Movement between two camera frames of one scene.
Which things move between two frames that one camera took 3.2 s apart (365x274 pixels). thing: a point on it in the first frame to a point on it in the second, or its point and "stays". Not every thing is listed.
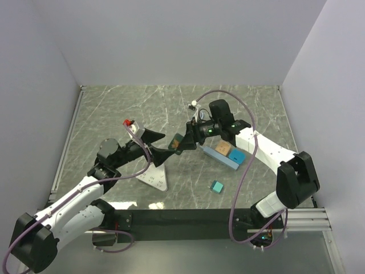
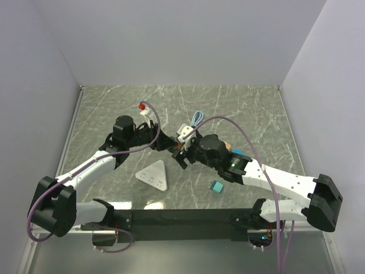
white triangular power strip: [155, 176] stays
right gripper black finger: [191, 137] to [180, 159]
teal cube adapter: [217, 186] stays
